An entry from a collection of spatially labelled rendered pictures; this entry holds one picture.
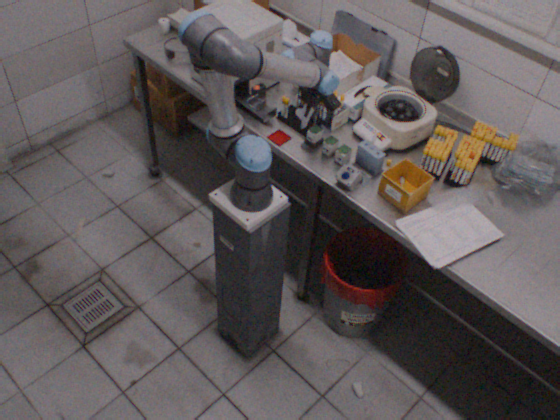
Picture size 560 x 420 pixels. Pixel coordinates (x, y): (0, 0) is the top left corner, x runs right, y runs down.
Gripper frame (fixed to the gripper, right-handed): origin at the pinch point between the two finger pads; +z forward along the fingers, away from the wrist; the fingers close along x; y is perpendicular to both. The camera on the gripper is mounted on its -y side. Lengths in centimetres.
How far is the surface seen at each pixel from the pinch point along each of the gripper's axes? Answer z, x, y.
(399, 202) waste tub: 8.5, 4.0, -43.0
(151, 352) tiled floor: 99, 77, 18
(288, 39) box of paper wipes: 6, -41, 51
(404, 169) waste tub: 6.8, -9.6, -35.3
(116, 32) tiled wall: 49, -25, 169
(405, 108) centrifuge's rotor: 1.3, -32.9, -18.0
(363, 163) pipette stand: 8.7, -2.9, -21.8
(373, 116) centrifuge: 2.1, -20.5, -11.8
